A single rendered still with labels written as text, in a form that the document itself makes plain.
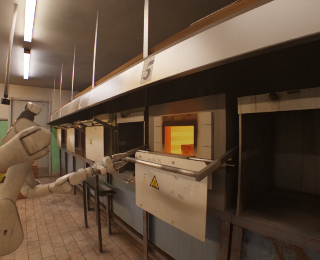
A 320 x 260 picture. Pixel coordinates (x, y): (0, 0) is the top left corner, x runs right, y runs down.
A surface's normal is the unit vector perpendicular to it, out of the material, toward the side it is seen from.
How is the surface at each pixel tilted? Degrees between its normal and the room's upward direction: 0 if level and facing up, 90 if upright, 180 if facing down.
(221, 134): 90
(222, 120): 90
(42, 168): 90
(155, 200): 90
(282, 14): 80
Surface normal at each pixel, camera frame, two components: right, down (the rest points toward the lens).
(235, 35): -0.75, -0.18
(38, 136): 0.87, -0.18
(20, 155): 0.67, 0.20
